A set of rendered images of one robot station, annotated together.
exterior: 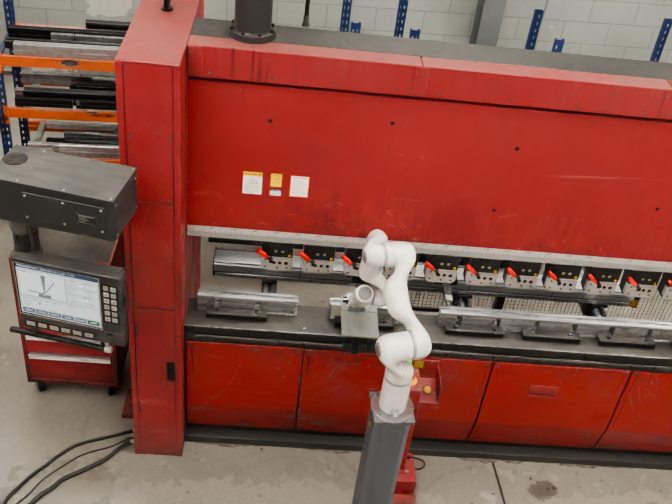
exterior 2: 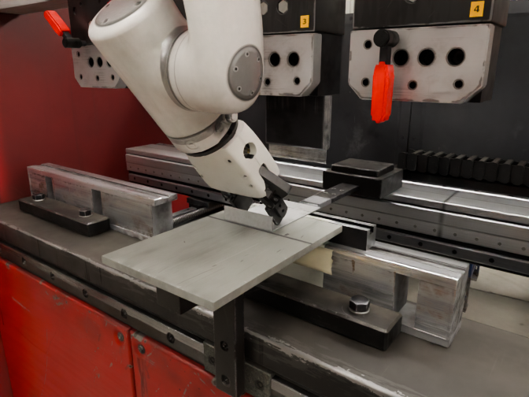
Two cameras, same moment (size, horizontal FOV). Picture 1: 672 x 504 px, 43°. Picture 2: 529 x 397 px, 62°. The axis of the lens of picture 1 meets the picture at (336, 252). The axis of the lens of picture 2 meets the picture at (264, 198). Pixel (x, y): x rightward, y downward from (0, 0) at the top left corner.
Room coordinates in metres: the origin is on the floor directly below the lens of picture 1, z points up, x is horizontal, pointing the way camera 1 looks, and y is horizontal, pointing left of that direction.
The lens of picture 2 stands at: (2.80, -0.54, 1.21)
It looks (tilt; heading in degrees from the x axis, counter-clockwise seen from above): 17 degrees down; 42
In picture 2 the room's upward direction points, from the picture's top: straight up
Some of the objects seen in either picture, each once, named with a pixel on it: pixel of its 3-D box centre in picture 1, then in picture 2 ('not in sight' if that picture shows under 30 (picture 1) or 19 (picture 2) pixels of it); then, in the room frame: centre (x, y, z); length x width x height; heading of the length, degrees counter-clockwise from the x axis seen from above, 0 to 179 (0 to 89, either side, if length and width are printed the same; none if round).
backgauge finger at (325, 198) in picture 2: not in sight; (345, 183); (3.47, -0.13, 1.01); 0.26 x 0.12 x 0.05; 5
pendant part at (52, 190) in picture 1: (70, 259); not in sight; (2.68, 1.07, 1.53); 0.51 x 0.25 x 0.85; 84
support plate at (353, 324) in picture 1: (359, 318); (232, 243); (3.16, -0.16, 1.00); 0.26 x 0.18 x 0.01; 5
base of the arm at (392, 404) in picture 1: (395, 392); not in sight; (2.61, -0.33, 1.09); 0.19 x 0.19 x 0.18
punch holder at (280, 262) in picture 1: (277, 251); (112, 42); (3.27, 0.28, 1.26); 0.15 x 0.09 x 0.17; 95
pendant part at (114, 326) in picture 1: (74, 294); not in sight; (2.59, 1.03, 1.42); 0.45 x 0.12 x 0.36; 84
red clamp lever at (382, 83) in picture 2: not in sight; (385, 77); (3.26, -0.30, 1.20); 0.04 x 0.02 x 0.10; 5
